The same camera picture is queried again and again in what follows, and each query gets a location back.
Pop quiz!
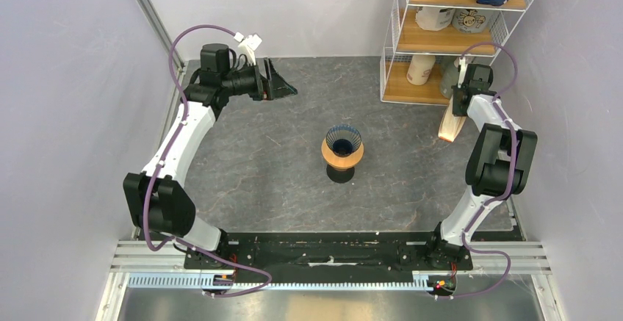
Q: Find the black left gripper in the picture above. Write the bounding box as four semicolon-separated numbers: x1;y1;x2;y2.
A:
221;57;297;101

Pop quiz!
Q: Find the orange coffee dripper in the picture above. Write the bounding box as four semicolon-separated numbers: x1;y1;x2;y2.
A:
321;140;364;184

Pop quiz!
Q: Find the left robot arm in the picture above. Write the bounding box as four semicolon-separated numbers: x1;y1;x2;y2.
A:
123;43;297;269

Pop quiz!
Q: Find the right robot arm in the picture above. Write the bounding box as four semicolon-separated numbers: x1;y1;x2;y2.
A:
424;58;538;269

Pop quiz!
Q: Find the green spray bottle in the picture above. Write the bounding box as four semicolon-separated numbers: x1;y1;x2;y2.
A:
439;56;460;99

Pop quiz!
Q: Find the wooden holder block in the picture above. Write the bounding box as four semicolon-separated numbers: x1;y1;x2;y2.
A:
438;97;467;143

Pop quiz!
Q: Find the white bottle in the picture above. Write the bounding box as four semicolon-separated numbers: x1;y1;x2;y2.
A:
406;54;436;85

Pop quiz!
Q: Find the white jar with label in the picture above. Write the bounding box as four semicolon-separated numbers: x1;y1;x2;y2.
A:
415;7;455;32

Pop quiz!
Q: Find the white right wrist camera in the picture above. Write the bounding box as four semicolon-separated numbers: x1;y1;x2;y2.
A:
457;56;469;89

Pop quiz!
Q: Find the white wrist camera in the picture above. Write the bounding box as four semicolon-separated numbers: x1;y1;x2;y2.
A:
457;56;469;89
234;32;263;65

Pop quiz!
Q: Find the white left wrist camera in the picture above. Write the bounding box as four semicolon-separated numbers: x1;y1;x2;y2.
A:
234;32;263;65

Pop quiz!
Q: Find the white wire shelf rack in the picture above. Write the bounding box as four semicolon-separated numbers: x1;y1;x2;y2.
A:
379;0;534;105

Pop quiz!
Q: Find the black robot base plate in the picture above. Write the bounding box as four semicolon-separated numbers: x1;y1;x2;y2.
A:
138;230;524;286

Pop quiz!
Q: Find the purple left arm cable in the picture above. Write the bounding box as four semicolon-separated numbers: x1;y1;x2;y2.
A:
141;24;273;299

